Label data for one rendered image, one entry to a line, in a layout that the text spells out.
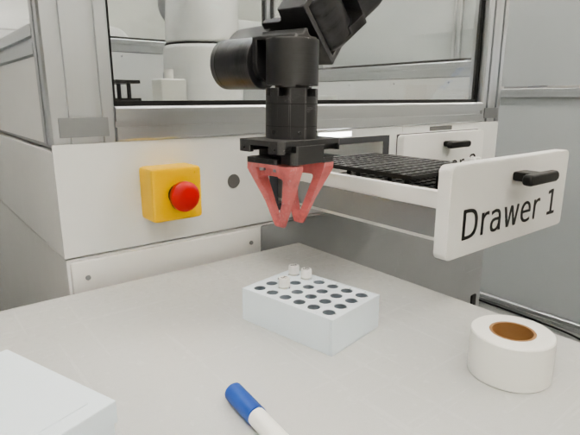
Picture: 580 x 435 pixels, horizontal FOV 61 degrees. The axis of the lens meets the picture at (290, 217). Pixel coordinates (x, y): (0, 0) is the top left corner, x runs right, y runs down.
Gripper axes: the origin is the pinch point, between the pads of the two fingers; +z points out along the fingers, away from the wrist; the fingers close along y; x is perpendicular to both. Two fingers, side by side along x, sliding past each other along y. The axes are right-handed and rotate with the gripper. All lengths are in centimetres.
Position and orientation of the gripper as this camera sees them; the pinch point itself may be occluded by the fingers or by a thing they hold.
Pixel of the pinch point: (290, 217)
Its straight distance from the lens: 56.8
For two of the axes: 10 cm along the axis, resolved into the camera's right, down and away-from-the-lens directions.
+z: -0.1, 9.7, 2.3
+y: -6.6, 1.6, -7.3
